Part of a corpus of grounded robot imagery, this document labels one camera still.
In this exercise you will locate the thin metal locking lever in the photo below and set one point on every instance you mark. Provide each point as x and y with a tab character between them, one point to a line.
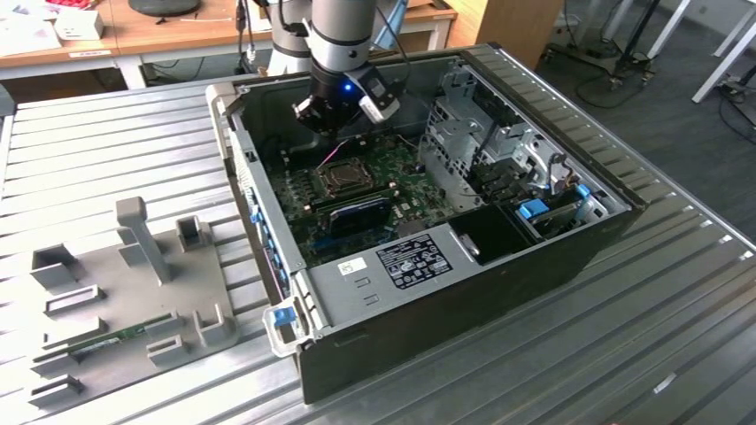
331	155

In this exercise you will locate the silver CPU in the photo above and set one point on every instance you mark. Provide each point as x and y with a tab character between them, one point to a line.
346	176

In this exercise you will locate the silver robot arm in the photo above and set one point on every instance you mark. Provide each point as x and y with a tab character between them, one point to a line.
339	31

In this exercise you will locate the CPU socket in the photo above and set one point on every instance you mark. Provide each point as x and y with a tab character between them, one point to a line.
325	188

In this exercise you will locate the blue expansion slot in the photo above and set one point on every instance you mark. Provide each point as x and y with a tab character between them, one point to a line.
323	244

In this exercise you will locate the green RAM stick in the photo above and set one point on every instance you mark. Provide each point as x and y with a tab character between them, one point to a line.
355	198
107	343

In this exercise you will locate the metal drive cage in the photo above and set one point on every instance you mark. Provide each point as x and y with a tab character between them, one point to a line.
455	133

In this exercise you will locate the green motherboard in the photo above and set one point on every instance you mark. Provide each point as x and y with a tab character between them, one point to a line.
419	195

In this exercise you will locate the black graphics card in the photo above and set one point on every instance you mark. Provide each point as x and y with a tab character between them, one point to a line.
361	219

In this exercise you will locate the wooden desk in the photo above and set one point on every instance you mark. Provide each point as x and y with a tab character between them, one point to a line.
195	31

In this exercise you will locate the wooden cabinet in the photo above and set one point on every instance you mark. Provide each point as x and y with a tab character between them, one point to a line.
514	26

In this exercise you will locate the dark round object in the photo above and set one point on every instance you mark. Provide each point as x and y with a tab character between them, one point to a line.
166	6

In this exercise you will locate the hard disk in blue carrier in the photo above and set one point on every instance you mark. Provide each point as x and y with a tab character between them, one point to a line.
531	208

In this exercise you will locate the grey power supply unit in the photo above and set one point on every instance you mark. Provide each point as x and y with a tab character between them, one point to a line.
349	294

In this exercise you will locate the blue carrier tab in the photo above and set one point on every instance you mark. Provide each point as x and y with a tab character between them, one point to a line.
582	192

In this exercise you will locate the blue case latch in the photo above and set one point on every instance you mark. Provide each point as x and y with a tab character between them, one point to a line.
283	314

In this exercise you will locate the white cardboard box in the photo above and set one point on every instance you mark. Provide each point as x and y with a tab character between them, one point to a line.
79	24

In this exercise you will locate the grey parts rack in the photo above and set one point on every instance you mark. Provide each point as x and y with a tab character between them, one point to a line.
149	301

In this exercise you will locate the black wheeled stand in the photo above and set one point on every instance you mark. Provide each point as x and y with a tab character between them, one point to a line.
634	40

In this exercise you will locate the black open PC case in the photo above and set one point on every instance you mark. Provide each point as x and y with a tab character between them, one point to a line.
449	336

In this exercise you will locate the white paper stack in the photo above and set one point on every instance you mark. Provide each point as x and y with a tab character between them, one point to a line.
23	31

